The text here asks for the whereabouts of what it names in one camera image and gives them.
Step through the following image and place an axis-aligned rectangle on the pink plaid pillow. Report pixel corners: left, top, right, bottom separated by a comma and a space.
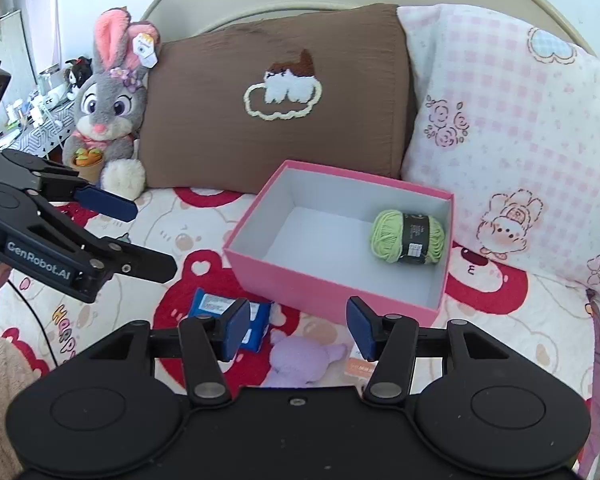
397, 4, 600, 311

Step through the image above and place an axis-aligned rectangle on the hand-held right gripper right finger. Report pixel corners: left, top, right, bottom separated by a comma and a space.
346, 296, 512, 407

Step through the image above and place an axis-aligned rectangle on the purple plush toy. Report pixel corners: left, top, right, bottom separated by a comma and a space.
262, 336, 348, 388

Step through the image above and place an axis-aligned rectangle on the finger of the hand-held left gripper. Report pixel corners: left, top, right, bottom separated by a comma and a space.
45, 205, 179, 282
2, 149, 138, 222

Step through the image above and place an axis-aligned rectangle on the black cable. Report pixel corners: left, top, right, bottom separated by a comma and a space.
5, 277, 58, 368

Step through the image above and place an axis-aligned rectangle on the small black plush doll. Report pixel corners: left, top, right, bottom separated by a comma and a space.
64, 56, 93, 102

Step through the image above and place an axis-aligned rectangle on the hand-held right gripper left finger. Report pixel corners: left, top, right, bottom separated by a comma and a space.
75, 299, 253, 408

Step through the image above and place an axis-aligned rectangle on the side table with patterned cloth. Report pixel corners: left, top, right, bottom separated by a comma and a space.
0, 100, 76, 161

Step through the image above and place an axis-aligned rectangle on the beige fuzzy cloth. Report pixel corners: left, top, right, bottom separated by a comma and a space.
0, 332, 46, 480

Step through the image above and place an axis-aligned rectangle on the printed bear blanket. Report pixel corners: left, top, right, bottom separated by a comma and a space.
0, 185, 600, 480

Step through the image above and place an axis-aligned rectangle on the brown pillow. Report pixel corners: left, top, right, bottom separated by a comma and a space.
139, 4, 418, 196

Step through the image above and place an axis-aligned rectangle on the white cabinet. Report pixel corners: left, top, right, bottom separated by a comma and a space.
0, 10, 37, 116

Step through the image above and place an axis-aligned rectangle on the orange white floss box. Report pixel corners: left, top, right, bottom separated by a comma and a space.
342, 345, 381, 380

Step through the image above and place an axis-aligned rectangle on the grey bunny plush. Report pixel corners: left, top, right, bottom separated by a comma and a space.
62, 7, 161, 200

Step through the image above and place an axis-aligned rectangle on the pink cardboard box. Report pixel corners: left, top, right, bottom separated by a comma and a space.
222, 160, 455, 328

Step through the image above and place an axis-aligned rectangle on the green yarn ball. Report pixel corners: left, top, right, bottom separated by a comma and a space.
370, 208, 446, 265

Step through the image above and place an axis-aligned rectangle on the blue tissue packet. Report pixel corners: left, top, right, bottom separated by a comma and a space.
187, 287, 272, 351

